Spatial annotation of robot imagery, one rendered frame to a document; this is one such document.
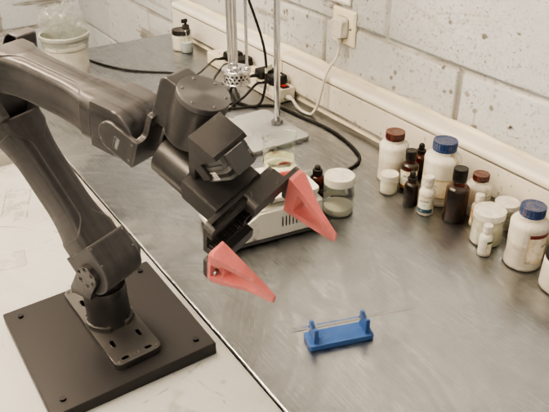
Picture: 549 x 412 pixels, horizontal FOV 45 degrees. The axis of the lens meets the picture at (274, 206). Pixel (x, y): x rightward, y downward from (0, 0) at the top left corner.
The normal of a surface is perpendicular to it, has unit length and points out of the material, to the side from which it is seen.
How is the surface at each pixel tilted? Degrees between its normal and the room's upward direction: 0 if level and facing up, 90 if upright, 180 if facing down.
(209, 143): 30
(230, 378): 0
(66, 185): 53
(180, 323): 1
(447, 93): 90
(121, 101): 8
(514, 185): 90
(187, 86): 23
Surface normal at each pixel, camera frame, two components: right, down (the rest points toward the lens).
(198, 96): 0.31, -0.66
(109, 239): 0.65, -0.29
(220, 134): 0.09, -0.48
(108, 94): 0.11, -0.80
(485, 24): -0.83, 0.29
